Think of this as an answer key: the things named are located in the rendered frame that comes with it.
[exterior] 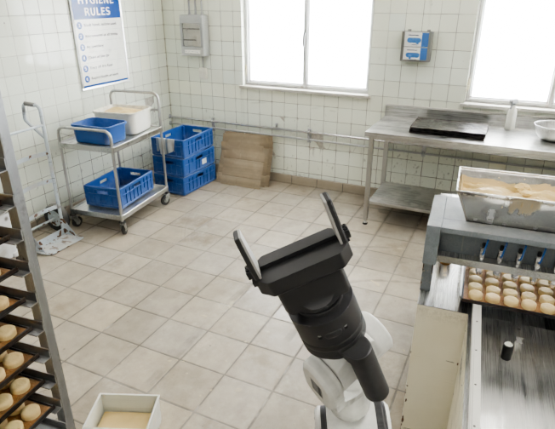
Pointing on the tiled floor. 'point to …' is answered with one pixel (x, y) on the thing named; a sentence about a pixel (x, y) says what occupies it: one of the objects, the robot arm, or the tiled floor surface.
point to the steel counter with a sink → (505, 141)
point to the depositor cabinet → (443, 347)
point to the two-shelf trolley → (114, 170)
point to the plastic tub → (124, 412)
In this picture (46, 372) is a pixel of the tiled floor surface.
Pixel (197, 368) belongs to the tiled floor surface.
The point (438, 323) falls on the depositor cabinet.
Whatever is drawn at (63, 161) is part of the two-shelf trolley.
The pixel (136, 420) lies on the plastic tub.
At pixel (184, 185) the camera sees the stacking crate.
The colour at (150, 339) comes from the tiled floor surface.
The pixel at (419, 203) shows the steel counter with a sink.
